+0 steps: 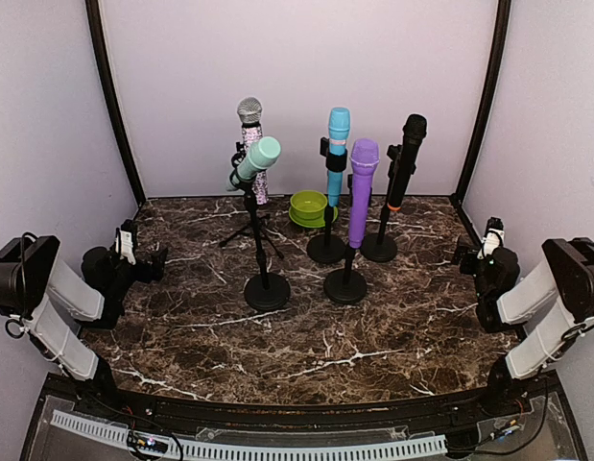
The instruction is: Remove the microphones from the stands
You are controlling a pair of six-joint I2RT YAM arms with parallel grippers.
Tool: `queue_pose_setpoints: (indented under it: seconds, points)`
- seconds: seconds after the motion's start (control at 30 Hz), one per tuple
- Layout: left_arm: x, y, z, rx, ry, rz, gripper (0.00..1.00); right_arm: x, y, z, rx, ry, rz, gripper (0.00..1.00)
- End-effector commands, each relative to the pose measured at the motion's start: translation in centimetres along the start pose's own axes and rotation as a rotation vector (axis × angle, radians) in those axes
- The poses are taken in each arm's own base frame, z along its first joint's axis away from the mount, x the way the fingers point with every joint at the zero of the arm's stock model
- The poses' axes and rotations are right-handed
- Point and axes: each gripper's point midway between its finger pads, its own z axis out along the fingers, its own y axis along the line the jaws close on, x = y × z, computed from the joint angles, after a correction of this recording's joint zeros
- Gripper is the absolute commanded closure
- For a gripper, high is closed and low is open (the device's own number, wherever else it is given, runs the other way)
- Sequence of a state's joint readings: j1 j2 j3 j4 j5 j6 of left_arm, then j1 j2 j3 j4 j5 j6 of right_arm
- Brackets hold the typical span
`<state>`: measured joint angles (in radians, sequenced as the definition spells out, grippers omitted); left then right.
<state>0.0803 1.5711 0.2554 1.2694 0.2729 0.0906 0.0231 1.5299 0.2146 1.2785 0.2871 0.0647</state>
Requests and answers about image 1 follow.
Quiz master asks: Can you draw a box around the rhinestone silver microphone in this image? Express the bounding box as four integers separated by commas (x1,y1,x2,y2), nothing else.
236,96,271,206

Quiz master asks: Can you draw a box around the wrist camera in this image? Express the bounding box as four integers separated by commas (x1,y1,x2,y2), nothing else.
115,228,136,265
477,217,505,259

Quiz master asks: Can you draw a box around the white slotted cable duct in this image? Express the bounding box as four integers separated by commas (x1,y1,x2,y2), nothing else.
50,410,447,461

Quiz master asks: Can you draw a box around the lime green bowl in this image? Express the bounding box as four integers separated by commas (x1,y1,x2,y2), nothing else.
290,190,328,220

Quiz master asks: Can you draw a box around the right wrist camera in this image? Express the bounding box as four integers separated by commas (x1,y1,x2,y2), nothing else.
477,217,505,259

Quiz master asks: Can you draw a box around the purple microphone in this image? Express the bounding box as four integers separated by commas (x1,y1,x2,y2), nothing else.
348,138,380,249

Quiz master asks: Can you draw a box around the mint green microphone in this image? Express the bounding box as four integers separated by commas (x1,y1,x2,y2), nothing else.
226,136,281,192

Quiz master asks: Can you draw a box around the light blue microphone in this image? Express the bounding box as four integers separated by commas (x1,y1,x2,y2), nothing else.
326,107,350,206

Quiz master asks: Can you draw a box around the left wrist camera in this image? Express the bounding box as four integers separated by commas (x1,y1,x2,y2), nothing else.
115,228,136,265

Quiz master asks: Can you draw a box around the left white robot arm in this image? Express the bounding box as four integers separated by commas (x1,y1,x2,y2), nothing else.
0,231,168,419

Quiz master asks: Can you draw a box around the black microphone orange ring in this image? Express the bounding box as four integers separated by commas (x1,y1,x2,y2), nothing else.
386,113,428,213

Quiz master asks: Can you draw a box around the lime green plate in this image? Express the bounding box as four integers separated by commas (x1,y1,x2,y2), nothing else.
289,206,326,229

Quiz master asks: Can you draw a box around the black round-base mic stand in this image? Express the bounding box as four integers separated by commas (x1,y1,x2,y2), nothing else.
238,184,291,312
307,137,345,264
323,240,367,304
360,144,417,262

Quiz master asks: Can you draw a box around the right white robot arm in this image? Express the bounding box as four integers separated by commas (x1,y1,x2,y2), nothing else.
451,233,594,417

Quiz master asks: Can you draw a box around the black tripod shock-mount stand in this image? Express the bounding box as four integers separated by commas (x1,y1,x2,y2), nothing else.
219,142,285,260

